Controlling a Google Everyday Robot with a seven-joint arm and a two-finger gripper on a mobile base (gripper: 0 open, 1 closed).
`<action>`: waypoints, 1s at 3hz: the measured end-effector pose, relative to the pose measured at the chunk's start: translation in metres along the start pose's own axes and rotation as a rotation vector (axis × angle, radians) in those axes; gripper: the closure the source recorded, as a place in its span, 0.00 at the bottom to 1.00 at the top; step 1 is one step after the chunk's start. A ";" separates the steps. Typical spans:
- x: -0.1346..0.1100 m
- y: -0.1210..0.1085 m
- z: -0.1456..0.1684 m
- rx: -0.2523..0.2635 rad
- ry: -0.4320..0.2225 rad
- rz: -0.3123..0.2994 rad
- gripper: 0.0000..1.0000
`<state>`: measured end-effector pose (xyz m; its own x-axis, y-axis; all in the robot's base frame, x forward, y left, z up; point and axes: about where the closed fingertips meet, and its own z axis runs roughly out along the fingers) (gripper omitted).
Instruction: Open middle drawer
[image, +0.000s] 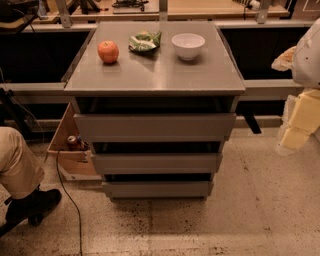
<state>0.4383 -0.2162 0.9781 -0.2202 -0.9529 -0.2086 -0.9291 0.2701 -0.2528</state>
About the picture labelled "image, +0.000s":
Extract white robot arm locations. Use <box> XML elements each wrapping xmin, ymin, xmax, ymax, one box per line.
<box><xmin>271</xmin><ymin>19</ymin><xmax>320</xmax><ymax>155</ymax></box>

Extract black floor cable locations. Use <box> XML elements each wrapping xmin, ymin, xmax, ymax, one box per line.
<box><xmin>54</xmin><ymin>149</ymin><xmax>84</xmax><ymax>256</ymax></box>

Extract grey metal rail frame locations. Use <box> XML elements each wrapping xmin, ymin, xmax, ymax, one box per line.
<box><xmin>0</xmin><ymin>19</ymin><xmax>320</xmax><ymax>104</ymax></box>

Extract white bowl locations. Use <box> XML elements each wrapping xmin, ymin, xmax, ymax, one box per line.
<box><xmin>171</xmin><ymin>33</ymin><xmax>205</xmax><ymax>60</ymax></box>

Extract green chip bag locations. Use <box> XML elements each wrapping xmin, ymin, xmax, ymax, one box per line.
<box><xmin>128</xmin><ymin>31</ymin><xmax>162</xmax><ymax>53</ymax></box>

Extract grey top drawer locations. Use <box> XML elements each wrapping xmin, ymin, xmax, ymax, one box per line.
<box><xmin>74</xmin><ymin>113</ymin><xmax>236</xmax><ymax>142</ymax></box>

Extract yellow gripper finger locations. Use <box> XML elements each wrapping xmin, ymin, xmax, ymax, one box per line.
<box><xmin>271</xmin><ymin>46</ymin><xmax>296</xmax><ymax>71</ymax></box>
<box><xmin>276</xmin><ymin>88</ymin><xmax>320</xmax><ymax>155</ymax></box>

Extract grey drawer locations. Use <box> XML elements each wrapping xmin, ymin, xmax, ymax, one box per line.
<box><xmin>92</xmin><ymin>153</ymin><xmax>222</xmax><ymax>174</ymax></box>
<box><xmin>74</xmin><ymin>113</ymin><xmax>236</xmax><ymax>142</ymax></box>
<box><xmin>102</xmin><ymin>181</ymin><xmax>213</xmax><ymax>198</ymax></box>

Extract grey bottom drawer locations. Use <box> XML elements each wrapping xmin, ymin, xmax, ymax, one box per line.
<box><xmin>102</xmin><ymin>181</ymin><xmax>213</xmax><ymax>198</ymax></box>

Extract grey drawer cabinet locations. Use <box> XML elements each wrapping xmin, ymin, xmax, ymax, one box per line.
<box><xmin>63</xmin><ymin>21</ymin><xmax>247</xmax><ymax>202</ymax></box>

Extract red soda can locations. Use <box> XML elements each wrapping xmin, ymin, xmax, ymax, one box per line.
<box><xmin>67</xmin><ymin>135</ymin><xmax>80</xmax><ymax>151</ymax></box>

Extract red apple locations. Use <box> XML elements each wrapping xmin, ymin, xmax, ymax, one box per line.
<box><xmin>97</xmin><ymin>41</ymin><xmax>119</xmax><ymax>64</ymax></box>

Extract person leg beige trousers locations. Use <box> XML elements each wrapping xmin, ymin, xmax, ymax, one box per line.
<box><xmin>0</xmin><ymin>127</ymin><xmax>44</xmax><ymax>200</ymax></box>

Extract wooden workbench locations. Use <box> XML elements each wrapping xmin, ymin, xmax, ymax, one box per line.
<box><xmin>31</xmin><ymin>0</ymin><xmax>291</xmax><ymax>24</ymax></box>

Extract wooden box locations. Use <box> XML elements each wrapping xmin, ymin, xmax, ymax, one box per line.
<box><xmin>47</xmin><ymin>103</ymin><xmax>101</xmax><ymax>181</ymax></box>

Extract black shoe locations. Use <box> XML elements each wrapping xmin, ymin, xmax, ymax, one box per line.
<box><xmin>5</xmin><ymin>188</ymin><xmax>62</xmax><ymax>224</ymax></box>

